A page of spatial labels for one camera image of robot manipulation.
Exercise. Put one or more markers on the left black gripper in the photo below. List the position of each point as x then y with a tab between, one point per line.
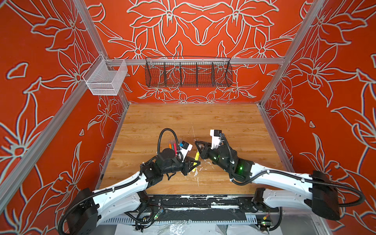
186	167

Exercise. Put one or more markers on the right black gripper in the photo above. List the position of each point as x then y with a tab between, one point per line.
204	151

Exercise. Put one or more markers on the yellow pen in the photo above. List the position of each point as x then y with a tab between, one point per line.
196	158

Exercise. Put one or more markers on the pink pen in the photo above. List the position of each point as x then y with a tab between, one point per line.
175	148

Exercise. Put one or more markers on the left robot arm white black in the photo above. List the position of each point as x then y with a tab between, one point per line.
91	208

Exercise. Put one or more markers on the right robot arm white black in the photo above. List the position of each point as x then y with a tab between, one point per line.
313	192

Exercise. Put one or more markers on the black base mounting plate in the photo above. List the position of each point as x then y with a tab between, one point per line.
244	203

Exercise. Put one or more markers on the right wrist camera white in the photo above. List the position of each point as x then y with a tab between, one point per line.
215	138

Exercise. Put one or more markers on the white cable duct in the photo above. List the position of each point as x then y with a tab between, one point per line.
126	220

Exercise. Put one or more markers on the black wire basket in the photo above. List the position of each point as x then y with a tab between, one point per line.
188	72

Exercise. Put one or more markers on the white wire basket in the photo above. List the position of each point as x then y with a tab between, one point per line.
105	77

